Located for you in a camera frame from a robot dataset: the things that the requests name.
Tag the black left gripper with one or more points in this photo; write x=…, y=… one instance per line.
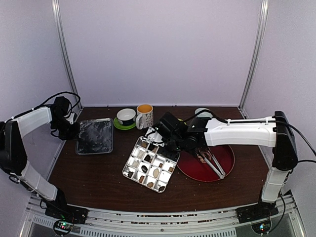
x=74, y=135

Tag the silver divided tin box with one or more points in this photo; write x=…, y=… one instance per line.
x=150, y=165

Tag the bunny print tin lid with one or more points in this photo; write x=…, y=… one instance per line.
x=96, y=136

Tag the white metal tongs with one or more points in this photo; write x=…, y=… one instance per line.
x=205, y=155

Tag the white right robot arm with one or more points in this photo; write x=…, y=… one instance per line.
x=205, y=129

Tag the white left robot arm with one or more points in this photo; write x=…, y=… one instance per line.
x=14, y=151

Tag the red round tray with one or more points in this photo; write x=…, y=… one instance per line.
x=194, y=169

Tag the pale blue ceramic bowl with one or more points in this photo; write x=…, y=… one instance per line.
x=203, y=113

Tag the white patterned mug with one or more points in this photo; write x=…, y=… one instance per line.
x=145, y=116

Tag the dark white-lined cup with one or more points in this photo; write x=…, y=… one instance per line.
x=126, y=116

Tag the green saucer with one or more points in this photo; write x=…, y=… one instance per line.
x=119, y=126

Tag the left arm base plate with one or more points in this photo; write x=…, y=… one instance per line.
x=70, y=214

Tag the left aluminium frame post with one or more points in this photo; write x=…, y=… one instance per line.
x=65, y=56

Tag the aluminium frame post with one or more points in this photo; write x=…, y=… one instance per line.
x=65, y=56
x=261, y=28

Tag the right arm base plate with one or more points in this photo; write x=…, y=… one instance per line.
x=256, y=212

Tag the aluminium front rail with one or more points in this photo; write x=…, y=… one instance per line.
x=212, y=223

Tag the right aluminium frame post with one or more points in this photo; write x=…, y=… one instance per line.
x=261, y=28

